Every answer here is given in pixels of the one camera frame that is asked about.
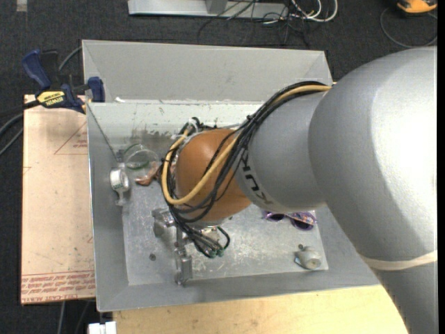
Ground purple sunglasses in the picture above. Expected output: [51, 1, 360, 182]
[261, 209, 318, 231]

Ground clear glass cup, green rim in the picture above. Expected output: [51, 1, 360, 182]
[122, 143, 160, 170]

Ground grey metal bin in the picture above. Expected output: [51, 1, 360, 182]
[81, 39, 380, 313]

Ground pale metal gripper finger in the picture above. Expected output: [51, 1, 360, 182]
[152, 208, 177, 238]
[173, 234, 194, 287]

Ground pink-brown toy animal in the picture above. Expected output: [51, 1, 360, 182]
[134, 161, 163, 187]

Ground grey plastic plug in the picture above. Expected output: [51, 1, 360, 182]
[294, 245, 323, 271]

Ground clear glass with green print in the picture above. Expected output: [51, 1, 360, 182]
[109, 166, 133, 207]

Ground brown cardboard board, red print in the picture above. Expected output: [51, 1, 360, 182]
[19, 94, 97, 306]

